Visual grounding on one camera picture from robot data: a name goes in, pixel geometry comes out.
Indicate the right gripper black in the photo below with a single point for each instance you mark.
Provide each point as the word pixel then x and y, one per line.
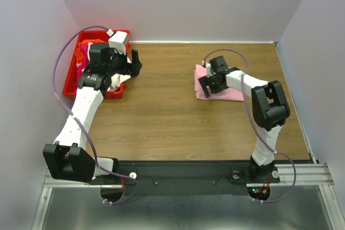
pixel 205 81

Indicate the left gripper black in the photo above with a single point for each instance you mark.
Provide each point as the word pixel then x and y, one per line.
pixel 133 69

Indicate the pink t shirt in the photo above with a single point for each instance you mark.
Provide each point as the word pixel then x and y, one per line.
pixel 229 94

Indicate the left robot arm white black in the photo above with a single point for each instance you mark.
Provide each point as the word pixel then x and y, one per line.
pixel 67 158

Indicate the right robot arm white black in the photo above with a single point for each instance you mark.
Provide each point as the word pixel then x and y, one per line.
pixel 267 112

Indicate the white t shirt red print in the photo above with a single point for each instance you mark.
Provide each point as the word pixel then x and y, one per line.
pixel 116 81

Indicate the magenta t shirt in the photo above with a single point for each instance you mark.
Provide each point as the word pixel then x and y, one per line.
pixel 80 69

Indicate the red plastic bin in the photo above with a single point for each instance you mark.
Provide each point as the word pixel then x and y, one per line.
pixel 70 86

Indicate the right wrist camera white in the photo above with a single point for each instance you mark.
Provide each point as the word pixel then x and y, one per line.
pixel 207 69

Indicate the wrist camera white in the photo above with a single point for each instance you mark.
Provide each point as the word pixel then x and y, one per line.
pixel 118 40
pixel 207 69

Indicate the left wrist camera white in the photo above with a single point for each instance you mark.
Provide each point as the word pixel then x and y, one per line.
pixel 118 40

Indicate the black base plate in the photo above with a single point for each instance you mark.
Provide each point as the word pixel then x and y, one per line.
pixel 193 178

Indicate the aluminium rail frame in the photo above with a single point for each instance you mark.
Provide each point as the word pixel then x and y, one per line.
pixel 189 130

